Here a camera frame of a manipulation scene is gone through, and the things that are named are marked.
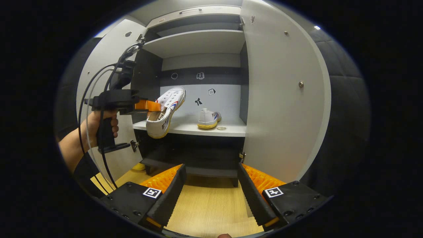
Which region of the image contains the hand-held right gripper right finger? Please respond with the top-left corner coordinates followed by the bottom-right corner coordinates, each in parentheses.
top-left (237, 163), bottom-right (332, 232)

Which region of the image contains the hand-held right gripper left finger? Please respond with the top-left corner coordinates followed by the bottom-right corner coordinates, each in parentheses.
top-left (99, 164), bottom-right (187, 232)

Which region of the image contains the white canvas shoe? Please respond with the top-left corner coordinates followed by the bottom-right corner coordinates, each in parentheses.
top-left (146, 87), bottom-right (186, 139)
top-left (197, 108), bottom-right (222, 130)

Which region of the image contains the grey shoe cabinet door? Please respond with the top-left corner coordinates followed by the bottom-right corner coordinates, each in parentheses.
top-left (239, 0), bottom-right (332, 184)
top-left (76, 19), bottom-right (148, 183)

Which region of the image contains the grey shoe cabinet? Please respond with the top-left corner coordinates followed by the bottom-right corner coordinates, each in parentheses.
top-left (132, 5), bottom-right (248, 187)

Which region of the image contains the grey cabinet drawer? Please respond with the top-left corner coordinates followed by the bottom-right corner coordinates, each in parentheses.
top-left (147, 6), bottom-right (242, 29)

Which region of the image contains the black backdrop cloth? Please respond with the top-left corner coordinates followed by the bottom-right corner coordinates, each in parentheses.
top-left (299, 28), bottom-right (370, 196)

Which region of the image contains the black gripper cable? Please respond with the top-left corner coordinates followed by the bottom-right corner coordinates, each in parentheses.
top-left (78, 42), bottom-right (145, 189)
top-left (85, 66), bottom-right (114, 194)

